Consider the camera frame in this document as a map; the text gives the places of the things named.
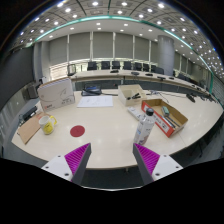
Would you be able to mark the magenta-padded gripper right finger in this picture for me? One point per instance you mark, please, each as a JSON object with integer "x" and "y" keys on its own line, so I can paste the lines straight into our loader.
{"x": 148, "y": 158}

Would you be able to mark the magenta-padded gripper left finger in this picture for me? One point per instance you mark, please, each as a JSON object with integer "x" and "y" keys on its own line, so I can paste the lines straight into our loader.
{"x": 77, "y": 158}

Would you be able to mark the clear black-capped water bottle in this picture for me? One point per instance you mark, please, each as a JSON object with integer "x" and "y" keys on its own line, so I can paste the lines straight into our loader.
{"x": 144, "y": 128}

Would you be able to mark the flat round red coaster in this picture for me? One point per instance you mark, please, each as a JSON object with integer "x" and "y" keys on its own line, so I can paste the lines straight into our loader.
{"x": 77, "y": 131}

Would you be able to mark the red-edged open cardboard box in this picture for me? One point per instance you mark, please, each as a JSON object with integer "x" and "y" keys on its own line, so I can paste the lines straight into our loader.
{"x": 160, "y": 123}

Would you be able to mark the dark marker pens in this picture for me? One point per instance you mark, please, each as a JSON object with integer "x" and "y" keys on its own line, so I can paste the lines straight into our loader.
{"x": 171, "y": 122}

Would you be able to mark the white and yellow mug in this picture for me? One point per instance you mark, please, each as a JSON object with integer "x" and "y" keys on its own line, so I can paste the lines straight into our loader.
{"x": 47, "y": 125}

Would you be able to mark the green board eraser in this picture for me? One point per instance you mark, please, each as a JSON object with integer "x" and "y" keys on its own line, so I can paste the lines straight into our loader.
{"x": 165, "y": 110}

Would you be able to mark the brown cardboard sheet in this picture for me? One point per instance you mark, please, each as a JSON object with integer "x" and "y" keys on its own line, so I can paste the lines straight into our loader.
{"x": 29, "y": 128}

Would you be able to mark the small open tan cardboard box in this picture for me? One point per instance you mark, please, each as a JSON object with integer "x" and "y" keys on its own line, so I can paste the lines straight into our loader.
{"x": 125, "y": 100}

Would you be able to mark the black tool in small box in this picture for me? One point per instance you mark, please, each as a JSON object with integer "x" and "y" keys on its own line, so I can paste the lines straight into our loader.
{"x": 135, "y": 96}

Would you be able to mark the white paper carton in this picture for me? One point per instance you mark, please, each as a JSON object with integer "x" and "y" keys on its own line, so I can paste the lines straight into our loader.
{"x": 55, "y": 94}

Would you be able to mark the black desk device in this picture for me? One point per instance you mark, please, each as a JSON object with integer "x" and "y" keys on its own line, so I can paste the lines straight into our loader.
{"x": 91, "y": 90}

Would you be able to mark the black tabletop microphone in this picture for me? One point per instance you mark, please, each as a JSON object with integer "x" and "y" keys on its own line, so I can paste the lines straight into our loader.
{"x": 190, "y": 98}

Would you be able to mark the group of black office chairs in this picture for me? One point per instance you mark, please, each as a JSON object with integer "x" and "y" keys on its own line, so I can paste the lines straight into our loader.
{"x": 116, "y": 65}

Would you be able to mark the group of ceiling lights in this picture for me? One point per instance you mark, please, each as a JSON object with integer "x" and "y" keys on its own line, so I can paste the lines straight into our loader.
{"x": 95, "y": 3}

